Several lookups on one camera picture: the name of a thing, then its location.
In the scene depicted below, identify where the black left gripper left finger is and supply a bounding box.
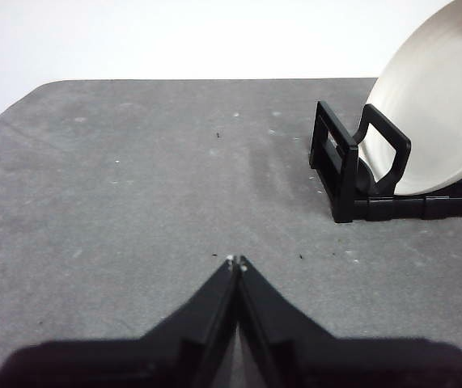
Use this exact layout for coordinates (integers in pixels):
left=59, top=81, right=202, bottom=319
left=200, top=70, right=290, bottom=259
left=0, top=255, right=240, bottom=388

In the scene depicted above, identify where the black plate rack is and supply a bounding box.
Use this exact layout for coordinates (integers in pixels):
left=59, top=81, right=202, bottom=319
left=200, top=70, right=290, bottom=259
left=307, top=100, right=462, bottom=225

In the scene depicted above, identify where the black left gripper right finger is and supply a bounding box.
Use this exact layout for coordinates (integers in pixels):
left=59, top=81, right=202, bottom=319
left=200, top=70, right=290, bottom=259
left=236, top=254, right=462, bottom=388

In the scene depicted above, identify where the cream yellow plate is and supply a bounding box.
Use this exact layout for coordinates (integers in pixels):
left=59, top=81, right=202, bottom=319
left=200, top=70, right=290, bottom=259
left=361, top=0, right=462, bottom=197

